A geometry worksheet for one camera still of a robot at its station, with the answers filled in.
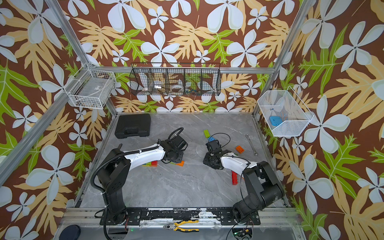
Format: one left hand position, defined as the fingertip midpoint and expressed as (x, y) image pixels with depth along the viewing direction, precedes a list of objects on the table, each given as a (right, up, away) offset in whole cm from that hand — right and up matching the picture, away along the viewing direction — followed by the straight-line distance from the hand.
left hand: (179, 155), depth 93 cm
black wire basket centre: (-3, +50, +4) cm, 50 cm away
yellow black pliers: (-2, -30, -22) cm, 37 cm away
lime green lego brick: (+19, +13, +14) cm, 27 cm away
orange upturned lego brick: (+1, -6, 0) cm, 6 cm away
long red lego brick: (+33, -12, -7) cm, 36 cm away
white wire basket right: (+61, +25, -9) cm, 67 cm away
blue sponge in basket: (+54, +21, -12) cm, 59 cm away
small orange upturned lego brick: (+40, +3, +5) cm, 40 cm away
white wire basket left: (-51, +40, -8) cm, 65 cm away
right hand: (+16, -3, 0) cm, 16 cm away
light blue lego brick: (+22, +9, +12) cm, 26 cm away
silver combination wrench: (+51, 0, +6) cm, 51 cm away
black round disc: (-49, -32, -24) cm, 63 cm away
